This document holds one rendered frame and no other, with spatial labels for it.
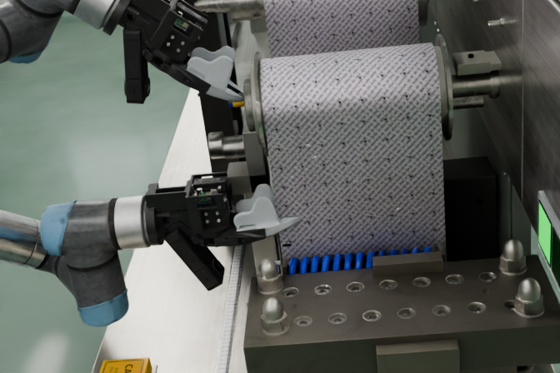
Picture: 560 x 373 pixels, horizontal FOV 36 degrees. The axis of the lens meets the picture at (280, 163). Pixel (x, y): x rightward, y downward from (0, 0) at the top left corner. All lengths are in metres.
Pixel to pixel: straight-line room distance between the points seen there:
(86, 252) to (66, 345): 1.78
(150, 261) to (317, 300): 0.49
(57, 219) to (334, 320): 0.41
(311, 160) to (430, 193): 0.17
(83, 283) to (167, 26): 0.39
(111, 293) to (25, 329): 1.88
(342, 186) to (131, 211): 0.30
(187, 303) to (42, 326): 1.74
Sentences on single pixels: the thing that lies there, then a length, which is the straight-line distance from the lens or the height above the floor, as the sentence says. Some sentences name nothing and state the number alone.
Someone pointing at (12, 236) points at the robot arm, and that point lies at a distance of 1.35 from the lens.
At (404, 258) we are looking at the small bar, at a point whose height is 1.05.
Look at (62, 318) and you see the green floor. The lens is 3.17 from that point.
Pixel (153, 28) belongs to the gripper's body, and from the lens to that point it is 1.21.
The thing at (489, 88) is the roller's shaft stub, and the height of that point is 1.25.
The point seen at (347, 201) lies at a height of 1.12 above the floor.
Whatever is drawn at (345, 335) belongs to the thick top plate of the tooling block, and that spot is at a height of 1.03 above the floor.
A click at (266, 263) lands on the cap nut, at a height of 1.07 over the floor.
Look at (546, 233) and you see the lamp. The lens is 0.99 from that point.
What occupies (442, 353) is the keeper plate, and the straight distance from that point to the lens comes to 1.09.
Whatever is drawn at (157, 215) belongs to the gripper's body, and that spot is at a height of 1.13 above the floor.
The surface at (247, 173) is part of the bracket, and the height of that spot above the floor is 1.14.
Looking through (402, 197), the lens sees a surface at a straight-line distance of 1.22.
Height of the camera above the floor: 1.69
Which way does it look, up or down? 25 degrees down
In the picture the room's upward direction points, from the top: 7 degrees counter-clockwise
